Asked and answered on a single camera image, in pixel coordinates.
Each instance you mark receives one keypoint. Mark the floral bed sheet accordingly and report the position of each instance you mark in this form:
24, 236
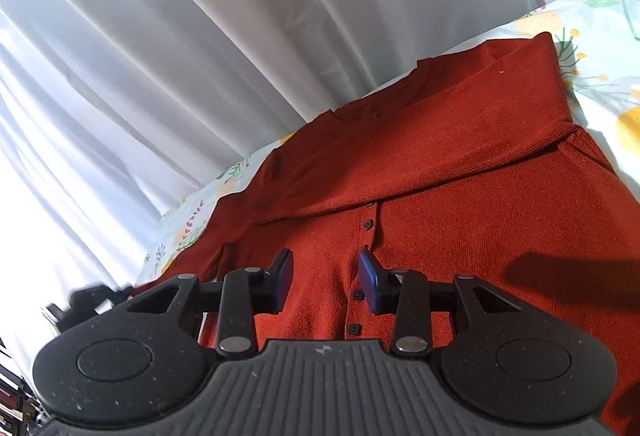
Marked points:
610, 65

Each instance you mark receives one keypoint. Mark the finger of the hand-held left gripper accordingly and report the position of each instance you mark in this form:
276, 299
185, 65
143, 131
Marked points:
95, 303

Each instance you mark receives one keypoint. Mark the red knit cardigan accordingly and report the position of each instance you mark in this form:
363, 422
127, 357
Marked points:
450, 165

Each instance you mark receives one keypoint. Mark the white curtain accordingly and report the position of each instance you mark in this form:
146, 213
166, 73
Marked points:
200, 40

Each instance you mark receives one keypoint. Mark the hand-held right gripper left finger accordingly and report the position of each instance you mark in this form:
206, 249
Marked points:
281, 281

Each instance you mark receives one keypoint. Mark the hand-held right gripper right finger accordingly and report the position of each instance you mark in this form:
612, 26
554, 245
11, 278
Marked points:
369, 283

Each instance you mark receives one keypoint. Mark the dark shelf with books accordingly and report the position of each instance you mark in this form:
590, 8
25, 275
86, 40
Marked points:
10, 396

